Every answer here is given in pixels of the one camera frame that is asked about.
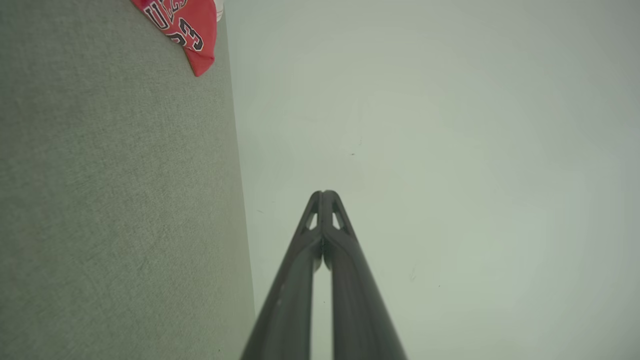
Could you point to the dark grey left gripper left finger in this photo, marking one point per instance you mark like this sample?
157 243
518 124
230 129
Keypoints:
285 320

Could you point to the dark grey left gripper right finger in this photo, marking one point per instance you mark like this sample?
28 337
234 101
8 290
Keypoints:
360 320

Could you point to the red basketball jersey with lettering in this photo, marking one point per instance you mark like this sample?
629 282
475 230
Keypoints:
187 35

